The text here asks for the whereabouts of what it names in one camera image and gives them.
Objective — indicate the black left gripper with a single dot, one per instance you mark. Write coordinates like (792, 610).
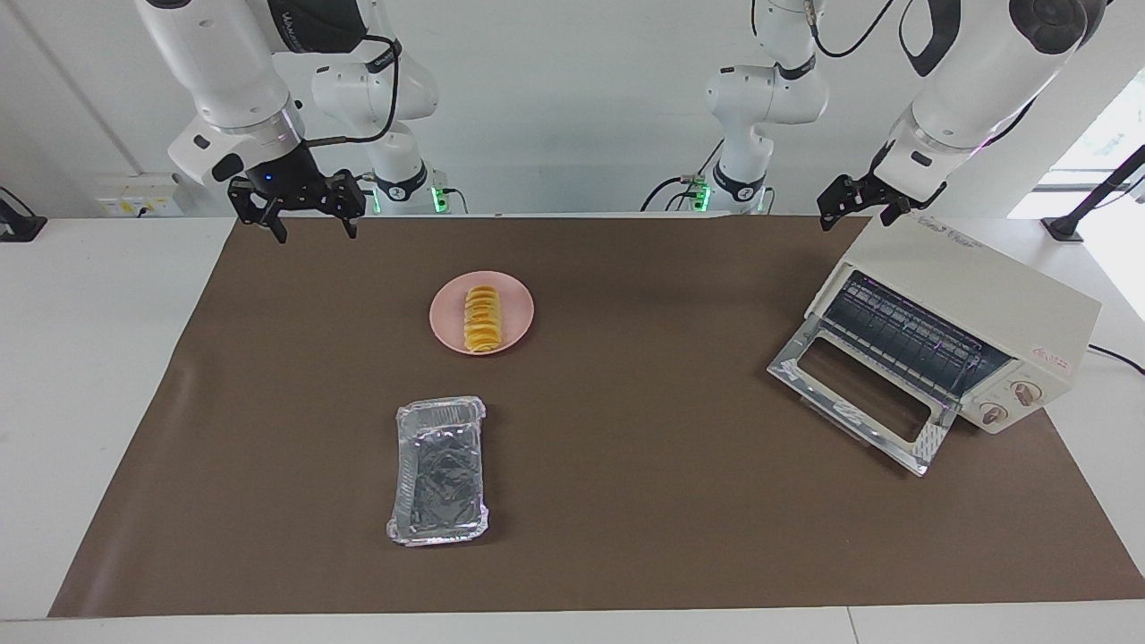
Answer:
(863, 190)

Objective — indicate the cream toaster oven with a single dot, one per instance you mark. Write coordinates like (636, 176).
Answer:
(975, 277)

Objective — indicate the small black stand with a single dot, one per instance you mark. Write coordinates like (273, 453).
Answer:
(18, 228)

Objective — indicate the cream oven knob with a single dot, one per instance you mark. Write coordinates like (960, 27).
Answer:
(1027, 394)
(995, 413)

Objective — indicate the metal oven rack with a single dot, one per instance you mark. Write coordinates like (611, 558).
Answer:
(903, 335)

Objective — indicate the brown table mat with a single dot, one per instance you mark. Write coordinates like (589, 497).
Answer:
(626, 501)

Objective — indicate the aluminium foil baking tray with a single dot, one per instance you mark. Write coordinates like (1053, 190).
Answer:
(438, 474)

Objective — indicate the pink round plate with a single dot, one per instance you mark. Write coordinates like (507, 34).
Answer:
(443, 317)

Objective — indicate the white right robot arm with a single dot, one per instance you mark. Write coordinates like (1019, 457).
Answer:
(224, 63)

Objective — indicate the glass oven door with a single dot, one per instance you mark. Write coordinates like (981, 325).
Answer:
(859, 385)

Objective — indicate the black pole stand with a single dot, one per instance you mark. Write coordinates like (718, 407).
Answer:
(1064, 225)

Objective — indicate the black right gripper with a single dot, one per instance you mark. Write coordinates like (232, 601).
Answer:
(286, 183)

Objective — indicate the yellow ridged bread loaf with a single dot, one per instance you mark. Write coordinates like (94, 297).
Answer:
(483, 318)

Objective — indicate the white wall socket strip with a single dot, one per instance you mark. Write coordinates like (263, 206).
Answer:
(134, 195)

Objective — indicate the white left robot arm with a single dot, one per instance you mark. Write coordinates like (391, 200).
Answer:
(975, 72)

